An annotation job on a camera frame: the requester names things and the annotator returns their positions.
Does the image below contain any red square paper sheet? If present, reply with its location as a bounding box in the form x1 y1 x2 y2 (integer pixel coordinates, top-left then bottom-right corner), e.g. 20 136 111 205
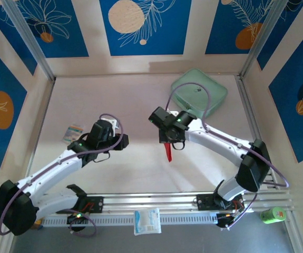
163 143 173 163

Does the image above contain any small colourful paper packet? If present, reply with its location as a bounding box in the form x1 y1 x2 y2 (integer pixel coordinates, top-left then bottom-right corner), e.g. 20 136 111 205
62 123 84 144

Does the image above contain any mint green zip pouch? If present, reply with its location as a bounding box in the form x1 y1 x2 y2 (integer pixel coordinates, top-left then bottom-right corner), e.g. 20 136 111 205
171 68 228 119

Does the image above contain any white wipes packet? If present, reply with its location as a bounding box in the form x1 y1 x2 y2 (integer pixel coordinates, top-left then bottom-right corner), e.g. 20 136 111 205
133 208 162 236

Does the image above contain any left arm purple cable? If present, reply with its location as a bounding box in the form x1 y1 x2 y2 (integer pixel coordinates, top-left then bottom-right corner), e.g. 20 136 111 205
0 113 125 238

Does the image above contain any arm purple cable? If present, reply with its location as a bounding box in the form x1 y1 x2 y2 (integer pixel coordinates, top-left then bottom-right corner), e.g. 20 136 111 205
0 113 125 238
165 82 290 231

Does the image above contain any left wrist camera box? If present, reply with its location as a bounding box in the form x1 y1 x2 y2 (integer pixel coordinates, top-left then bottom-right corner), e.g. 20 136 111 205
102 118 120 130

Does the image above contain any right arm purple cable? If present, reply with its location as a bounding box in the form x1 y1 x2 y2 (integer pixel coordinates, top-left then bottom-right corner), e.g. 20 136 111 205
165 82 290 231

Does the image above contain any aluminium mounting rail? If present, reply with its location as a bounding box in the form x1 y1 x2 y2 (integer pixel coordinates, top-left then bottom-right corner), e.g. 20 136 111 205
22 189 296 216

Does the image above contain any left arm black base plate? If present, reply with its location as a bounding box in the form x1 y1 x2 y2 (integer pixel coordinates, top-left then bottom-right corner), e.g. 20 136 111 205
74 196 104 213

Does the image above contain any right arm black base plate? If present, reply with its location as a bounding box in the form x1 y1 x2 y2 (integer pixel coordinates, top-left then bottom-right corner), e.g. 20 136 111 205
196 193 244 211

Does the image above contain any white slotted cable duct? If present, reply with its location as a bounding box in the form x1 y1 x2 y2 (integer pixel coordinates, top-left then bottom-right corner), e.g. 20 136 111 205
39 212 219 228

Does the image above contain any black control board with wires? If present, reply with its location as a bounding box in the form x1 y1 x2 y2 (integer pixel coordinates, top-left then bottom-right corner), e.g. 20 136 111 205
66 213 90 225
216 213 237 230

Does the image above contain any aluminium frame post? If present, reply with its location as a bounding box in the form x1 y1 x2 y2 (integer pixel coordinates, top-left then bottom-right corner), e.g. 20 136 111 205
239 0 291 79
2 0 56 81

